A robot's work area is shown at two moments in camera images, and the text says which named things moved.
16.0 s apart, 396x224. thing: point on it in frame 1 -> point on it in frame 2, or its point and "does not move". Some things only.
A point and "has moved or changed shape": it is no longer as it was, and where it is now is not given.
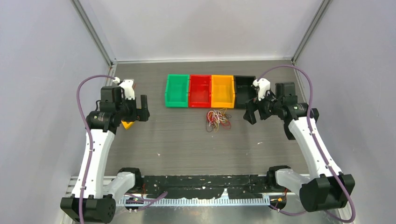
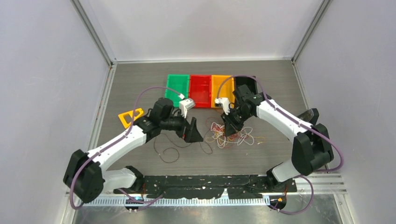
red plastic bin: x=200 y=91 does not move
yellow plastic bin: x=222 y=91 does not move
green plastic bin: x=176 y=91 does not move
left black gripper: x=132 y=117 -> x=189 y=131
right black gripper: x=251 y=106 -> x=230 y=127
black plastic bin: x=243 y=91 does not move
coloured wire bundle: x=214 y=118 has moved or changed shape
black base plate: x=182 y=186 does not move
